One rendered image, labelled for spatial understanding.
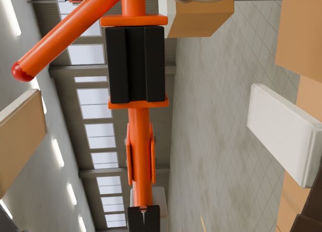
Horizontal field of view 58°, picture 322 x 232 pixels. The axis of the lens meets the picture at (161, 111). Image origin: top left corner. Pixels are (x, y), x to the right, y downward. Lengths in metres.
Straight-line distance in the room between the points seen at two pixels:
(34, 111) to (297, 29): 0.42
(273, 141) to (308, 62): 0.33
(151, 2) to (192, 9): 6.84
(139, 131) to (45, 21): 8.89
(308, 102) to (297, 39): 0.77
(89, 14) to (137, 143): 0.13
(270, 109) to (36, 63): 0.23
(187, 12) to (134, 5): 1.52
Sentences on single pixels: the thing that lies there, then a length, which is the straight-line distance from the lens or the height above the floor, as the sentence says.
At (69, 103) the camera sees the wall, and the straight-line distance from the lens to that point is 10.67.
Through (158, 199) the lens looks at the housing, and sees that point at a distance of 0.38.
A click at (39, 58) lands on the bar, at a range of 0.31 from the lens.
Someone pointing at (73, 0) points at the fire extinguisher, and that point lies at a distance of 8.27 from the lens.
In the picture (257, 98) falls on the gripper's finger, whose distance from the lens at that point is 0.18.
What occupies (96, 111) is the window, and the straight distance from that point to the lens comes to 10.77.
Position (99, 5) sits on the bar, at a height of 1.23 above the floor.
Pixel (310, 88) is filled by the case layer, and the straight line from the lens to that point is 1.26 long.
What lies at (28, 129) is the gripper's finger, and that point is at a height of 1.26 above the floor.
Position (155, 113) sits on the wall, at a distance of 10.84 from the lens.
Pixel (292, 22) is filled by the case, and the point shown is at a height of 0.95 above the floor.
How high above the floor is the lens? 1.20
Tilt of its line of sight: 4 degrees down
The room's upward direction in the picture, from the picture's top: 92 degrees counter-clockwise
